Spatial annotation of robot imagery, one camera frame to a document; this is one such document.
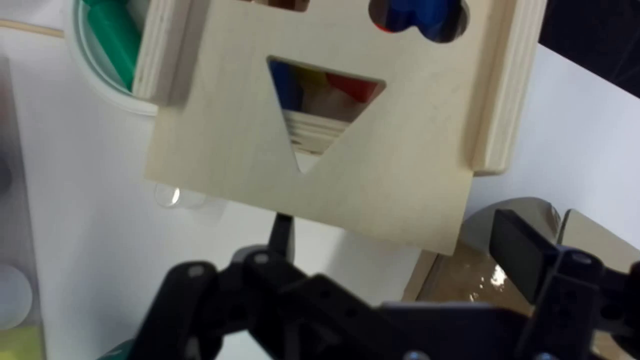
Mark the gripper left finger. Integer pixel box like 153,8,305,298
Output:
127,214,386,360

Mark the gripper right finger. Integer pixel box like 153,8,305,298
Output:
489,209,640,360

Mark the wooden box lid with cutouts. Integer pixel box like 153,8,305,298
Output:
145,0,476,256

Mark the wooden shape sorter box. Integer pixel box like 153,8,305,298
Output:
132,0,548,256

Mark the small clear plastic piece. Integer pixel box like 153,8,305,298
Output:
154,184,207,209

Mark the blue block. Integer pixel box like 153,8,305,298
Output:
370,0,468,43
270,61,304,112

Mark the white cup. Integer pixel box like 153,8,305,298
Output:
65,0,162,117

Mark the yellow block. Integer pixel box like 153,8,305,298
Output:
299,67,329,97

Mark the red block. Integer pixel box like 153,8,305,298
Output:
326,72,382,104

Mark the green block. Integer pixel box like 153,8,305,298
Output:
81,0,147,92

